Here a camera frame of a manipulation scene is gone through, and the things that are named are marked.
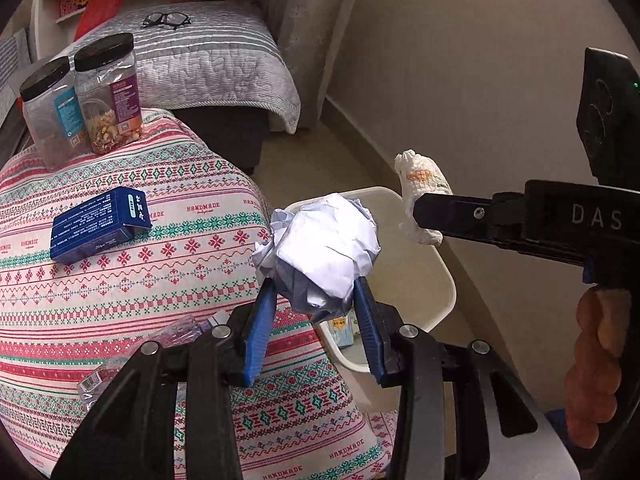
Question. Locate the white wrapper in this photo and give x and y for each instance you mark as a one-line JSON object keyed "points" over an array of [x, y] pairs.
{"points": [[417, 170]]}

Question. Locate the patterned red green tablecloth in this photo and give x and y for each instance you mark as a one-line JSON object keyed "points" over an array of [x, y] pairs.
{"points": [[125, 285]]}

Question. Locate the grey curtain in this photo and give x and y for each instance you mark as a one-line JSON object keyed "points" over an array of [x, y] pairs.
{"points": [[310, 35]]}

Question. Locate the white paper ball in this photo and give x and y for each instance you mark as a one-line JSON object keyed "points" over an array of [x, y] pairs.
{"points": [[325, 250]]}

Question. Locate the light blue milk carton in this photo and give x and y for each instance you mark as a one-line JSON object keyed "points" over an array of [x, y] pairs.
{"points": [[342, 334]]}

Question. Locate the pink patterned box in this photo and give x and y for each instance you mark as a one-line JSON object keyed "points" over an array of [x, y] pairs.
{"points": [[75, 5]]}

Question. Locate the black eyeglasses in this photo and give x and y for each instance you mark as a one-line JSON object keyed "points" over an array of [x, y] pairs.
{"points": [[167, 20]]}

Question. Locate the white plastic bin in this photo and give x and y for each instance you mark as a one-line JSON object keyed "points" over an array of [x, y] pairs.
{"points": [[420, 280]]}

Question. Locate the crushed clear plastic bottle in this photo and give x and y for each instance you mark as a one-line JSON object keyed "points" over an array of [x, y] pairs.
{"points": [[175, 332]]}

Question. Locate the person's right hand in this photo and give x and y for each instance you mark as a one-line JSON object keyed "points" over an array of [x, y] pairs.
{"points": [[595, 360]]}

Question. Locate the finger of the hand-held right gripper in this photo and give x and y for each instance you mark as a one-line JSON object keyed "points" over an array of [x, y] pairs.
{"points": [[465, 215]]}

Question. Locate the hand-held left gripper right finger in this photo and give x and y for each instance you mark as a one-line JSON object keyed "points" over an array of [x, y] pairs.
{"points": [[367, 330]]}

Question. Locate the dark blue cardboard box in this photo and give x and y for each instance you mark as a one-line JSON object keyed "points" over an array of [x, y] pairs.
{"points": [[95, 225]]}

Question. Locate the clear jar purple label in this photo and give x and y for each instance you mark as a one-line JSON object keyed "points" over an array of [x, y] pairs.
{"points": [[107, 105]]}

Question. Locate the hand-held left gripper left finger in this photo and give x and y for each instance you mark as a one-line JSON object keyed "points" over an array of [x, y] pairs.
{"points": [[257, 335]]}

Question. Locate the clear jar blue label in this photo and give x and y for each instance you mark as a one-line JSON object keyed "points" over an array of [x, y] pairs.
{"points": [[42, 120]]}

